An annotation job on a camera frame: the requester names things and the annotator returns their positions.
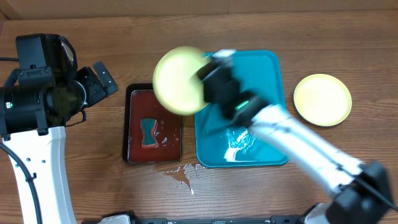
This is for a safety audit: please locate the yellow plate top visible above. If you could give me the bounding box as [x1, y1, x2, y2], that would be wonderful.
[152, 46, 210, 116]

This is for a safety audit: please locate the yellow plate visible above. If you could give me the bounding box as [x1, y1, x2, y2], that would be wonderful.
[293, 73, 352, 127]
[152, 46, 210, 116]

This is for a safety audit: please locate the wet sponge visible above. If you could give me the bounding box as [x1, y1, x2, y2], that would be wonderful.
[140, 118, 159, 148]

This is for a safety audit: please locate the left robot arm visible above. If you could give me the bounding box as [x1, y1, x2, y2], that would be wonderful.
[1, 34, 118, 223]

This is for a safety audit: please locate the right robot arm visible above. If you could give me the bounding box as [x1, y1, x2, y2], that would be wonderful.
[195, 58, 397, 224]

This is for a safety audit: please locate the black tray with red water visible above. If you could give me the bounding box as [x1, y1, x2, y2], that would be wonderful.
[122, 83, 183, 164]

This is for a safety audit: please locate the teal plastic tray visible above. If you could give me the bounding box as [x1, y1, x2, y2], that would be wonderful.
[195, 50, 288, 168]

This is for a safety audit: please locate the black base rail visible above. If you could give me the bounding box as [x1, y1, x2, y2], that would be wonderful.
[82, 210, 302, 224]

